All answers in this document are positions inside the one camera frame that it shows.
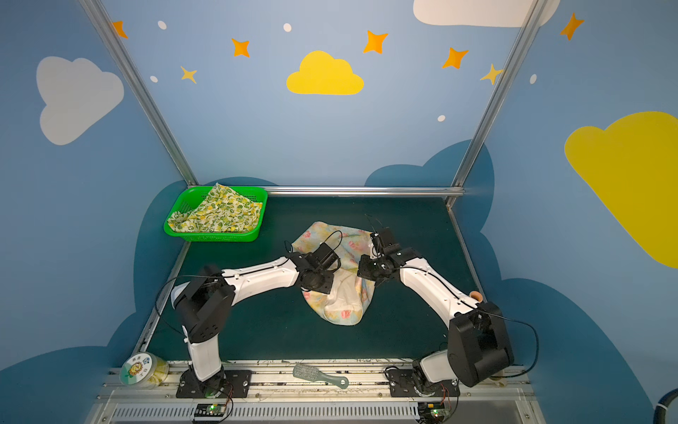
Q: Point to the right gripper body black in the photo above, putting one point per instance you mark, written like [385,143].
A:
[386,250]

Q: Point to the pastel floral skirt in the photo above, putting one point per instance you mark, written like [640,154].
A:
[350,295]

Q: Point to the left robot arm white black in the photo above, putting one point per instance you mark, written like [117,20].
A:
[204,303]

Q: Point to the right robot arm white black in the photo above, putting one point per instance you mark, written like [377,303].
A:
[478,344]

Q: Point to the green hair brush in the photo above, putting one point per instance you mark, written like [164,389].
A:
[314,375]

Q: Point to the green lemon print skirt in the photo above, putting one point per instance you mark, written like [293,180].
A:
[223,210]

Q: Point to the green plastic basket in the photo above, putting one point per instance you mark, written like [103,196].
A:
[191,198]

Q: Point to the right controller circuit board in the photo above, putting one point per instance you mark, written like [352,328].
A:
[432,413]

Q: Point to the controller circuit board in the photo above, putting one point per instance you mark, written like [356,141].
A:
[432,413]
[210,413]

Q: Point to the left controller circuit board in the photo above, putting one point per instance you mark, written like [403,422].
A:
[210,413]

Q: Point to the round clear jar green lid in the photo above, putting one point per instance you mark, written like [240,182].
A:
[144,371]

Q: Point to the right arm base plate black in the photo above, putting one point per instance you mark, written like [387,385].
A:
[409,383]

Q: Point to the aluminium rail base frame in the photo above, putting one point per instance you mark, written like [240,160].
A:
[274,395]

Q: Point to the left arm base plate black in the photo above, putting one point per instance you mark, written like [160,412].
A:
[224,384]

